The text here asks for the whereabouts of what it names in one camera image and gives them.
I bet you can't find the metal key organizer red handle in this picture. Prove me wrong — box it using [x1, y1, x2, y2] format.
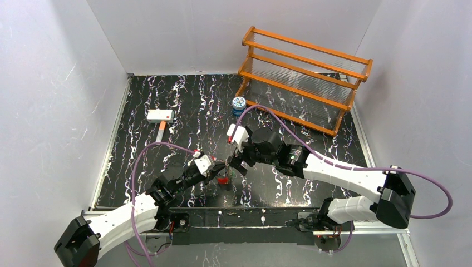
[215, 163, 235, 191]

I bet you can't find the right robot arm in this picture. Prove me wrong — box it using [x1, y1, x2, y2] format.
[227, 124, 416, 229]

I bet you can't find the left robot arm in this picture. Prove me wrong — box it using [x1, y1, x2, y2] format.
[53, 160, 225, 266]

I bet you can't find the blue jar with patterned lid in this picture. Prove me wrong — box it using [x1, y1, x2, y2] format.
[232, 96, 247, 117]

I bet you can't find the white orange marker pen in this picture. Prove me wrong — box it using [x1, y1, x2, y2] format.
[155, 121, 167, 142]

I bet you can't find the white box with red logo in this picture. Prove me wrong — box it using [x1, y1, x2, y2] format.
[146, 109, 175, 123]

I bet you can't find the orange wooden shelf rack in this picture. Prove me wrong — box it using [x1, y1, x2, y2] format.
[236, 26, 373, 136]

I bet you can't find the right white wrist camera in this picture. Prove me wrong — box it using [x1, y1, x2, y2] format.
[227, 123, 249, 152]

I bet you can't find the aluminium rail frame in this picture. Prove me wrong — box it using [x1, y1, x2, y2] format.
[68, 208, 420, 267]

